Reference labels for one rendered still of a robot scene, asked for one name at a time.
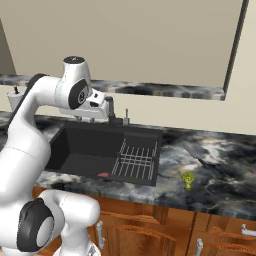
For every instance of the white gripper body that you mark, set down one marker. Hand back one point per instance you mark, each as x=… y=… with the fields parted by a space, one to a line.
x=87 y=110

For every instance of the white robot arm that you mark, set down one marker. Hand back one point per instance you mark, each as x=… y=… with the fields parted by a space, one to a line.
x=26 y=156

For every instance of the black sink faucet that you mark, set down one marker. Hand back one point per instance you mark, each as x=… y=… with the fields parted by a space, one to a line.
x=111 y=113

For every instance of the black kitchen sink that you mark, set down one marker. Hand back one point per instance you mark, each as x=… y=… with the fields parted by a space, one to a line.
x=86 y=150

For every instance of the green broccoli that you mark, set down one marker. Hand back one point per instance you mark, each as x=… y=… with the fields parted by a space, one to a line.
x=188 y=178

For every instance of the silver soap dispenser pump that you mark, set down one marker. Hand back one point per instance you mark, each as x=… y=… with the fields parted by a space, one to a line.
x=126 y=118

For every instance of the pink sponge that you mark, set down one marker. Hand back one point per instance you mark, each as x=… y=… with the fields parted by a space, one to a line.
x=103 y=174

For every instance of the white dispenser with black pump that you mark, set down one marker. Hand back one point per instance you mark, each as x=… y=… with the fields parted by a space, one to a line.
x=14 y=100

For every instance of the marble window sill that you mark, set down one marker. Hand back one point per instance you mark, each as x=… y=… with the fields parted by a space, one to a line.
x=160 y=89

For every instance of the wooden cupboard door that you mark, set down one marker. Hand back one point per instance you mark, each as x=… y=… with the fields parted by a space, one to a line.
x=140 y=233
x=200 y=230

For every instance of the wooden drawer front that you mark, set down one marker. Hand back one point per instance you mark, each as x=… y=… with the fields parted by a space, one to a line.
x=233 y=221

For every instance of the dark window frame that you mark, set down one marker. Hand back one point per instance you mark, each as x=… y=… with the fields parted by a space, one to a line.
x=235 y=50

